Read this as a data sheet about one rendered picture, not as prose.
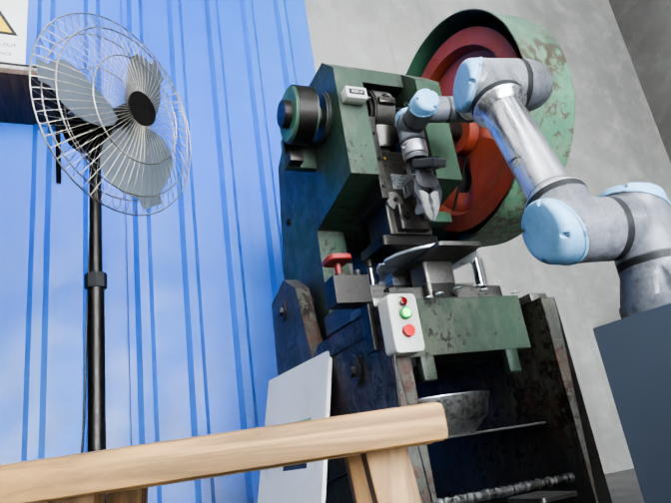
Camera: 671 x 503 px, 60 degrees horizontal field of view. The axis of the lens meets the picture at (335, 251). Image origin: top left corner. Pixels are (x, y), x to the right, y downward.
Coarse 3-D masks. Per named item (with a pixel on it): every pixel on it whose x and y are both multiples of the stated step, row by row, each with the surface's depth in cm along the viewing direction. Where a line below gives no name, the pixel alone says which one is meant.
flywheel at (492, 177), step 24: (456, 48) 208; (480, 48) 199; (504, 48) 184; (432, 72) 222; (456, 72) 214; (456, 144) 208; (480, 144) 201; (480, 168) 201; (504, 168) 184; (480, 192) 201; (504, 192) 184; (456, 216) 208; (480, 216) 195
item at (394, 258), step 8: (416, 248) 152; (424, 248) 152; (392, 256) 156; (400, 256) 156; (408, 256) 157; (472, 256) 166; (392, 264) 162; (400, 264) 163; (456, 264) 171; (464, 264) 172; (384, 272) 168
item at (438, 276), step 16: (416, 256) 157; (432, 256) 156; (448, 256) 158; (464, 256) 160; (400, 272) 166; (416, 272) 161; (432, 272) 158; (448, 272) 160; (432, 288) 156; (448, 288) 158
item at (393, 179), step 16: (384, 160) 178; (400, 160) 182; (400, 176) 179; (400, 192) 177; (384, 208) 173; (400, 208) 171; (368, 224) 182; (384, 224) 173; (400, 224) 169; (416, 224) 171
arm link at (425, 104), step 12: (420, 96) 160; (432, 96) 161; (408, 108) 164; (420, 108) 159; (432, 108) 159; (444, 108) 163; (408, 120) 166; (420, 120) 163; (432, 120) 164; (444, 120) 165
